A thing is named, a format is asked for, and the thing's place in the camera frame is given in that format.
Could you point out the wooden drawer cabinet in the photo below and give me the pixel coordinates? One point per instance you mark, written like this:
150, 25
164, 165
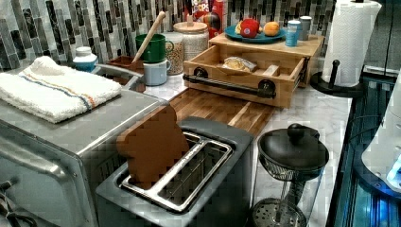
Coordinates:
310, 49

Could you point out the white striped towel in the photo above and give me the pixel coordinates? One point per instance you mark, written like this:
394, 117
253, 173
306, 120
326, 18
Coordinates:
54, 92

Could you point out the wooden cutting board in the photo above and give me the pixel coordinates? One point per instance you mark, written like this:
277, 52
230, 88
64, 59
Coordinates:
248, 116

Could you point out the blue salt can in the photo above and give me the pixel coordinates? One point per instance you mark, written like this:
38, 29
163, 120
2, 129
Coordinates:
292, 33

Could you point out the brown toy toast slice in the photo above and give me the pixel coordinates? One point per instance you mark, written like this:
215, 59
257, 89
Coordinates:
152, 146

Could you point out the glass french press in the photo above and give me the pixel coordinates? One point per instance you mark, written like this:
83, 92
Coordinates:
292, 163

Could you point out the red Froot Loops box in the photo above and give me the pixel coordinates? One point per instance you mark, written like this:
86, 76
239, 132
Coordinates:
210, 12

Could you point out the brown square container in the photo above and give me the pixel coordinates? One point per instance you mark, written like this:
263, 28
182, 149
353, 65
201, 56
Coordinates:
127, 62

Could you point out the orange toy fruit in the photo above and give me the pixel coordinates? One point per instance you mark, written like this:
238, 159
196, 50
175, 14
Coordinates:
271, 29

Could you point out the wrapped pastry in drawer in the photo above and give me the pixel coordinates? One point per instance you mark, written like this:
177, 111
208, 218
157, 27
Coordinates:
236, 63

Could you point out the grey metal cup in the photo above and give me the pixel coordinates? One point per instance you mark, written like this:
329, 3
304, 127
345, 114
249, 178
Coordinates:
305, 27

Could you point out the teal plate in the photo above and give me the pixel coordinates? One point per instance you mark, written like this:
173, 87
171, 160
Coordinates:
258, 39

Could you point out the black paper towel holder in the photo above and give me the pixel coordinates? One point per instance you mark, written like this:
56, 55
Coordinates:
330, 88

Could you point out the red toy apple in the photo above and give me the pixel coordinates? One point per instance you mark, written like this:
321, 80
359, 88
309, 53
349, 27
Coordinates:
249, 28

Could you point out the grey two-slot toaster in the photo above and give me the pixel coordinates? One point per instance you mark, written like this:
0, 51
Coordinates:
210, 186

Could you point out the white paper towel roll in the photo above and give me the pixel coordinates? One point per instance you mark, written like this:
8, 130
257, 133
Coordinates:
348, 41

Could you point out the yellow toy banana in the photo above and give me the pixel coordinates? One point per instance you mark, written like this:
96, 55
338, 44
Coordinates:
238, 27

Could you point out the silver toaster oven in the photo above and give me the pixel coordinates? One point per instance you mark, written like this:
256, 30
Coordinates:
54, 169

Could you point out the light blue mug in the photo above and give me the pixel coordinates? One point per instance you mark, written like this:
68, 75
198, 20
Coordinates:
156, 73

